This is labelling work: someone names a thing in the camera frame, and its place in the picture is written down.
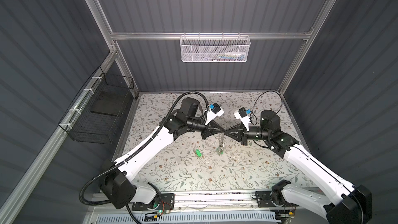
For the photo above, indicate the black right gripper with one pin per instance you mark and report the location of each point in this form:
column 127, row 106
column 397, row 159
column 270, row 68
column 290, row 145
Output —
column 237, row 132

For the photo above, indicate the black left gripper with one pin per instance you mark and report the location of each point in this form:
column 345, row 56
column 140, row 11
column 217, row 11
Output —
column 211, row 129

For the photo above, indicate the green key tag with key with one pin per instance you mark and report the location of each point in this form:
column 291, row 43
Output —
column 198, row 153

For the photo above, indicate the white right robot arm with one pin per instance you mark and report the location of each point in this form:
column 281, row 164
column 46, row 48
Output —
column 341, row 202

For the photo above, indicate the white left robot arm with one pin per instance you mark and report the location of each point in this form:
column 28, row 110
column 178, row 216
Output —
column 121, row 187

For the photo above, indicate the items in white basket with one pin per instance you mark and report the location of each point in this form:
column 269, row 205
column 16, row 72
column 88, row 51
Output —
column 227, row 56

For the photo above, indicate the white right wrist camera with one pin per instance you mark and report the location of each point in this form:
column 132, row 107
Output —
column 244, row 116

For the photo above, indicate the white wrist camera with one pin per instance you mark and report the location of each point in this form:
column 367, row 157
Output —
column 244, row 116
column 213, row 111

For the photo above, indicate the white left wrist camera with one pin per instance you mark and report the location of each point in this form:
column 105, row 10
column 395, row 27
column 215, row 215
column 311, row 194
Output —
column 213, row 111

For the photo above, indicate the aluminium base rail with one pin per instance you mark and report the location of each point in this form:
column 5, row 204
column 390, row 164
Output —
column 219, row 200

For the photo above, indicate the white wire mesh basket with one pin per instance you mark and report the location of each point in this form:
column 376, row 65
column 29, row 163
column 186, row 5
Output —
column 195, row 50

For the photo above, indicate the white slotted cable duct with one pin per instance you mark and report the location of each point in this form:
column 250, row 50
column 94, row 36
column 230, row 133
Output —
column 240, row 217

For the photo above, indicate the black wire basket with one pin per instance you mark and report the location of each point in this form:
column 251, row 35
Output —
column 104, row 111

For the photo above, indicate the horizontal aluminium frame bar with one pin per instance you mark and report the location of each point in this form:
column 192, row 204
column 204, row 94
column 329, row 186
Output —
column 221, row 35

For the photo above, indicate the aluminium frame corner post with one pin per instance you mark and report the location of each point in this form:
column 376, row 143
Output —
column 305, row 47

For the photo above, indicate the left aluminium frame post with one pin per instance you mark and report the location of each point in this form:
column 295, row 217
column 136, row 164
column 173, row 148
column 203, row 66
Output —
column 102, row 22

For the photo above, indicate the left side aluminium rail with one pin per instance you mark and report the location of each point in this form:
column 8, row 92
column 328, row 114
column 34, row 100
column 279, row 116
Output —
column 15, row 202

